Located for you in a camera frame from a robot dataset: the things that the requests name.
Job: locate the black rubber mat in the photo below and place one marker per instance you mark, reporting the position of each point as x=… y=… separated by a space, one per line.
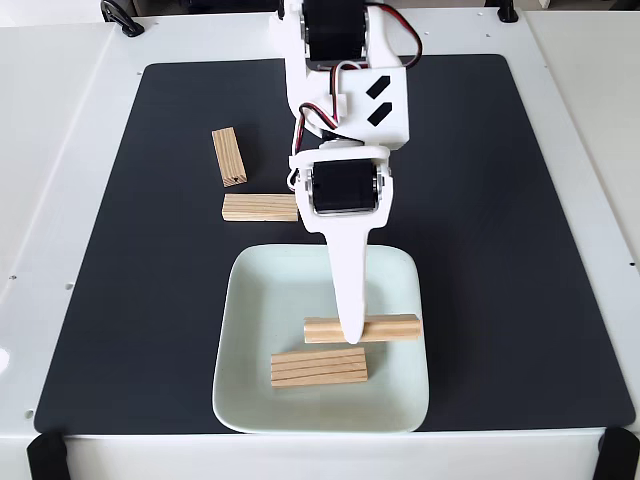
x=150 y=300

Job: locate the wooden block with dark knot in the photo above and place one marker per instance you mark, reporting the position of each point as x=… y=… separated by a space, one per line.
x=229 y=157

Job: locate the black table clamp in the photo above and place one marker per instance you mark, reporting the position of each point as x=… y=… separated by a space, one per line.
x=47 y=457
x=507 y=11
x=620 y=455
x=122 y=17

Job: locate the wooden block with dark grooves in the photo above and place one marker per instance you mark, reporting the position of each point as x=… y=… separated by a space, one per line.
x=320 y=369

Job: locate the pale green square plate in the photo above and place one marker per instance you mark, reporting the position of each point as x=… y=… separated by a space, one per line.
x=270 y=300

